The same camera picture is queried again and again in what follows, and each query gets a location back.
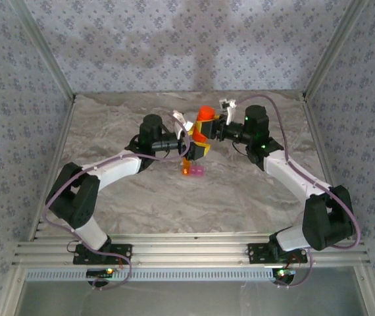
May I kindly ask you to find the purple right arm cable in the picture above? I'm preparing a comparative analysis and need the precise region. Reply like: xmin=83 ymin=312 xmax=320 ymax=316
xmin=232 ymin=94 xmax=362 ymax=290

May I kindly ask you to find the aluminium mounting rail beam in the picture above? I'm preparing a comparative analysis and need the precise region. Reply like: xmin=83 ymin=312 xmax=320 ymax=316
xmin=12 ymin=231 xmax=372 ymax=268

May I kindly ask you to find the pink translucent pill box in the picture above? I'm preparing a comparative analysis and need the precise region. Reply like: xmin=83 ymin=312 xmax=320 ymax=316
xmin=189 ymin=165 xmax=207 ymax=179

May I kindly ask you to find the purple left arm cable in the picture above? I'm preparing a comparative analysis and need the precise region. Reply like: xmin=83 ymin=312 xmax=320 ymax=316
xmin=41 ymin=113 xmax=192 ymax=291

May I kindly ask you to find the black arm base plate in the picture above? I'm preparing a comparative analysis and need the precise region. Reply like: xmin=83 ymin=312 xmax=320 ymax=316
xmin=72 ymin=243 xmax=133 ymax=265
xmin=247 ymin=242 xmax=308 ymax=264

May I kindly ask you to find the grey slotted cable duct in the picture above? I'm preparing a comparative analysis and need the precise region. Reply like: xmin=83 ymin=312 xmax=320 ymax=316
xmin=25 ymin=267 xmax=276 ymax=282

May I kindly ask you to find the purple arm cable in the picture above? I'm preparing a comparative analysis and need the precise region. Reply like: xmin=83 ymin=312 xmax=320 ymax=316
xmin=41 ymin=113 xmax=192 ymax=291
xmin=232 ymin=94 xmax=362 ymax=290

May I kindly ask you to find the aluminium frame leg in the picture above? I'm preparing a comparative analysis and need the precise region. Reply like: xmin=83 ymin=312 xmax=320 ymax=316
xmin=354 ymin=265 xmax=375 ymax=316
xmin=0 ymin=265 xmax=27 ymax=316

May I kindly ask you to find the aluminium frame post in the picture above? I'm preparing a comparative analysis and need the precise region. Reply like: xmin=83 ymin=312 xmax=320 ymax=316
xmin=303 ymin=0 xmax=371 ymax=99
xmin=8 ymin=0 xmax=77 ymax=101

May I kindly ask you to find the small controller board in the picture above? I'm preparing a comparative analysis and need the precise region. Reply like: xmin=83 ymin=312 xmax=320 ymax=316
xmin=86 ymin=268 xmax=114 ymax=278
xmin=272 ymin=268 xmax=297 ymax=278

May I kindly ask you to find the grey metal sheet panel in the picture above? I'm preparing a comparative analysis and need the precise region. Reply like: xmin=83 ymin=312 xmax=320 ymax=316
xmin=16 ymin=267 xmax=369 ymax=316

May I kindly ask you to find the aluminium side rail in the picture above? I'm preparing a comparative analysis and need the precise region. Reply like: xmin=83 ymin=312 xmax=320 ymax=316
xmin=26 ymin=95 xmax=77 ymax=243
xmin=301 ymin=93 xmax=353 ymax=240

